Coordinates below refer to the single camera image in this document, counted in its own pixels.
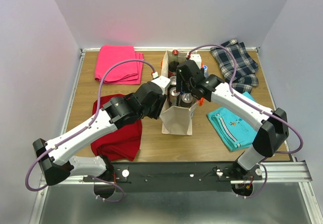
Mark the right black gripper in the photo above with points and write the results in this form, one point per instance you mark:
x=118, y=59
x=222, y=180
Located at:
x=179, y=78

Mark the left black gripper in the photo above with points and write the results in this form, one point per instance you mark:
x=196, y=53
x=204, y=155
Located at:
x=160, y=103

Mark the black can front table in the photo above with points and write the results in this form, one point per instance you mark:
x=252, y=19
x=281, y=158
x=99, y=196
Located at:
x=173, y=81

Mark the black can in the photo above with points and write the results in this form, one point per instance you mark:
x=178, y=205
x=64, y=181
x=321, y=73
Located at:
x=187, y=100

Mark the silver can front table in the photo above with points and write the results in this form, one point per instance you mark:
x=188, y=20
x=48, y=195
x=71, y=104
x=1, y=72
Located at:
x=173, y=96

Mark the cola glass bottle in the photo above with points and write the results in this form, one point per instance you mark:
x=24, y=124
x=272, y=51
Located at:
x=173, y=63

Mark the beige canvas tote bag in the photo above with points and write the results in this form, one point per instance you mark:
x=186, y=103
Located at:
x=176, y=120

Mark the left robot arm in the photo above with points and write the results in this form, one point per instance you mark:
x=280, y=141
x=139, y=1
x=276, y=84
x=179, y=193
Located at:
x=56, y=157

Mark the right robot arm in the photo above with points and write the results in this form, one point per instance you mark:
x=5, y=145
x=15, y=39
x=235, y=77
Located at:
x=269, y=125

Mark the red folded cloth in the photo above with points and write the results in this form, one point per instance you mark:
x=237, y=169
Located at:
x=121, y=144

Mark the plaid navy white shirt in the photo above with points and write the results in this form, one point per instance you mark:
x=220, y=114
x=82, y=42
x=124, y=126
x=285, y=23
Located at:
x=236, y=64

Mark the teal folded shorts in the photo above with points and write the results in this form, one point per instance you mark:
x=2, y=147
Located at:
x=235, y=133

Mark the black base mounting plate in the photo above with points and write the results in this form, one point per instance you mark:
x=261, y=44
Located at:
x=182, y=176

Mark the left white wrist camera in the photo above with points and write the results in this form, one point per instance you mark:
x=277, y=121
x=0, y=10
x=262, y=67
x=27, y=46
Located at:
x=162, y=81

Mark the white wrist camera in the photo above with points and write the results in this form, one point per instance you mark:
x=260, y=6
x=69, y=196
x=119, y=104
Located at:
x=195, y=57
x=162, y=81

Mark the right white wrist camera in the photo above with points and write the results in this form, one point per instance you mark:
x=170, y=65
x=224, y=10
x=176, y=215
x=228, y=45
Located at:
x=195, y=57

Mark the aluminium frame rail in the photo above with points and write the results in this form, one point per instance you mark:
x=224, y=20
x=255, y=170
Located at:
x=277, y=173

